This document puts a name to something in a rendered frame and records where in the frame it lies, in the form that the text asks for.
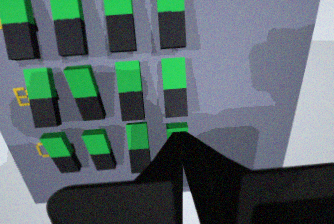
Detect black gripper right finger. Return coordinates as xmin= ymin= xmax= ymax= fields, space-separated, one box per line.
xmin=180 ymin=131 xmax=334 ymax=224

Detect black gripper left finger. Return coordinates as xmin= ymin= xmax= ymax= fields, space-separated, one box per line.
xmin=46 ymin=132 xmax=183 ymax=224

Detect grey switch panel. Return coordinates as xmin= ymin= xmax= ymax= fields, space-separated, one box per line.
xmin=0 ymin=0 xmax=320 ymax=204

